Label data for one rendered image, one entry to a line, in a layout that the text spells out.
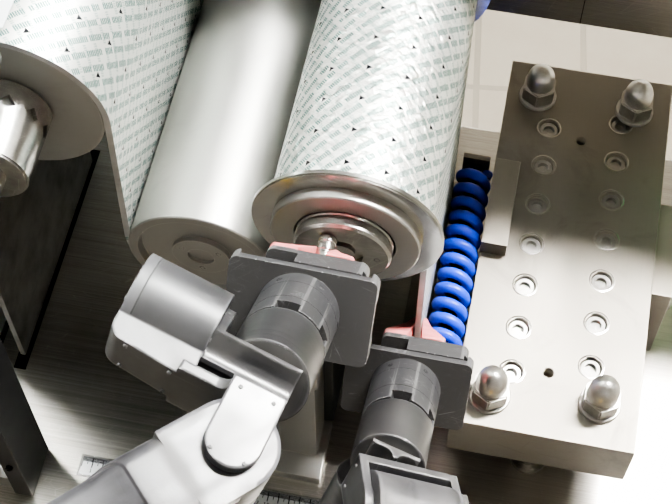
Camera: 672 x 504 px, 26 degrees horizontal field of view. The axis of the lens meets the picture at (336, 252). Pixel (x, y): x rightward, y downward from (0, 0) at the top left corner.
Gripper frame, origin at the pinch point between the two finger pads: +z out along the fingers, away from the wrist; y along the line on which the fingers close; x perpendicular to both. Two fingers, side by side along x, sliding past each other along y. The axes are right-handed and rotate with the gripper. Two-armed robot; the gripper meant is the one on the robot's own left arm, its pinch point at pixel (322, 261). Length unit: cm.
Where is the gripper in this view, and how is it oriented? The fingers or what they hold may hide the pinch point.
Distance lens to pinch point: 106.3
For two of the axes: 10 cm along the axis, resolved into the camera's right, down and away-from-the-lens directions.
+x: 1.3, -9.1, -3.9
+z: 1.8, -3.7, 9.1
